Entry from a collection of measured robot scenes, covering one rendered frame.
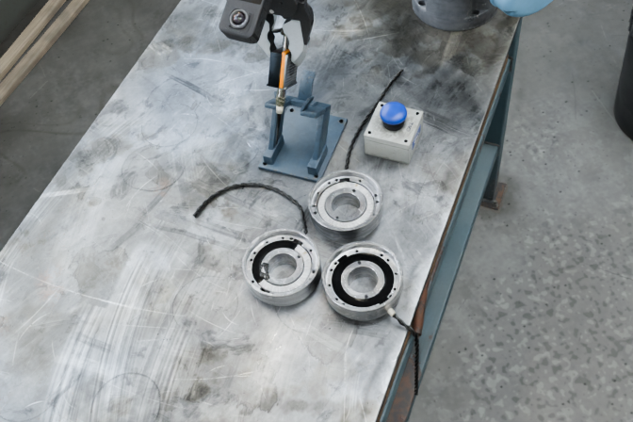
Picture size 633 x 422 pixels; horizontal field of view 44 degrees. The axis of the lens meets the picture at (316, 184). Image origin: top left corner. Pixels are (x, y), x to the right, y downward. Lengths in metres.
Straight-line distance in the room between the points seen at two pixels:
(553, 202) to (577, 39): 0.63
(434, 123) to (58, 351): 0.64
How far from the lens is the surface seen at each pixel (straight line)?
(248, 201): 1.17
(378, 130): 1.17
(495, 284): 2.00
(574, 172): 2.22
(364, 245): 1.06
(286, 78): 1.05
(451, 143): 1.21
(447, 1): 1.35
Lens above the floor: 1.73
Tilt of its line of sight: 53 degrees down
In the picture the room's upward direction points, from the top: 9 degrees counter-clockwise
